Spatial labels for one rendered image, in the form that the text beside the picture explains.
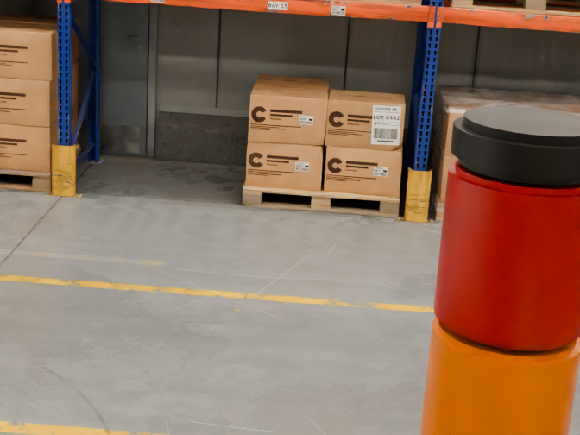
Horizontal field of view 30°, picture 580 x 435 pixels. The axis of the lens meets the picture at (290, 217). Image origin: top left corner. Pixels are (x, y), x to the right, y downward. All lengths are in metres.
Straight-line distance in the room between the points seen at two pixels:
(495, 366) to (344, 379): 5.24
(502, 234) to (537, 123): 0.04
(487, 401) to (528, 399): 0.01
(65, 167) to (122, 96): 1.42
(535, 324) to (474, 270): 0.03
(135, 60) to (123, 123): 0.57
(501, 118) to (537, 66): 9.20
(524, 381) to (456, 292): 0.04
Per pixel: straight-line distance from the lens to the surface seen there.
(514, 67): 9.52
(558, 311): 0.35
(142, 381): 5.46
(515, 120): 0.35
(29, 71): 8.43
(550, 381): 0.36
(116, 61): 9.54
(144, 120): 9.59
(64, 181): 8.41
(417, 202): 8.19
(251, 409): 5.22
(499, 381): 0.35
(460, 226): 0.34
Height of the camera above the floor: 2.41
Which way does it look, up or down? 17 degrees down
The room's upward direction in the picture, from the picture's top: 4 degrees clockwise
